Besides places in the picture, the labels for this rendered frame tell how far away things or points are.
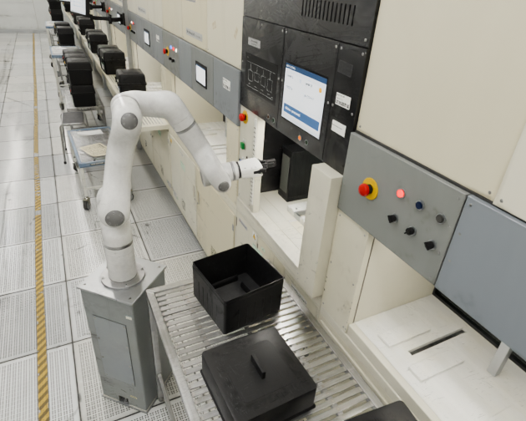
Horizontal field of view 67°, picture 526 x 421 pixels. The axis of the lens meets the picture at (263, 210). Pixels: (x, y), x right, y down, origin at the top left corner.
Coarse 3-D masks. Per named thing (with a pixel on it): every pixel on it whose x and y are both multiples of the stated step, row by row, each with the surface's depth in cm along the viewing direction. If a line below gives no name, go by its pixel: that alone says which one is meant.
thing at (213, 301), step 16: (208, 256) 167; (224, 256) 173; (240, 256) 179; (256, 256) 173; (208, 272) 171; (224, 272) 177; (240, 272) 184; (256, 272) 177; (272, 272) 165; (208, 288) 155; (224, 288) 175; (240, 288) 176; (256, 288) 176; (272, 288) 157; (208, 304) 159; (224, 304) 146; (240, 304) 150; (256, 304) 156; (272, 304) 162; (224, 320) 150; (240, 320) 155; (256, 320) 161
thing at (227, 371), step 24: (264, 336) 141; (216, 360) 131; (240, 360) 132; (264, 360) 132; (288, 360) 133; (216, 384) 124; (240, 384) 124; (264, 384) 125; (288, 384) 125; (312, 384) 126; (240, 408) 117; (264, 408) 118; (288, 408) 122
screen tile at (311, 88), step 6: (306, 84) 143; (312, 84) 140; (306, 90) 144; (312, 90) 141; (318, 96) 138; (306, 102) 145; (318, 102) 139; (306, 108) 146; (312, 108) 143; (318, 108) 139; (312, 114) 143; (318, 114) 140
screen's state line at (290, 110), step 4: (284, 104) 160; (288, 104) 157; (284, 108) 161; (288, 108) 158; (292, 108) 155; (288, 112) 158; (292, 112) 156; (296, 112) 153; (300, 112) 151; (296, 116) 153; (300, 116) 151; (304, 116) 149; (308, 116) 146; (300, 120) 152; (304, 120) 149; (308, 120) 146; (312, 120) 144; (308, 124) 147; (312, 124) 145; (316, 124) 142; (312, 128) 145; (316, 128) 143
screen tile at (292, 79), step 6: (288, 72) 153; (288, 78) 154; (294, 78) 150; (294, 84) 151; (300, 84) 147; (288, 90) 155; (300, 90) 148; (288, 96) 156; (294, 96) 152; (300, 96) 149; (294, 102) 153; (300, 102) 149
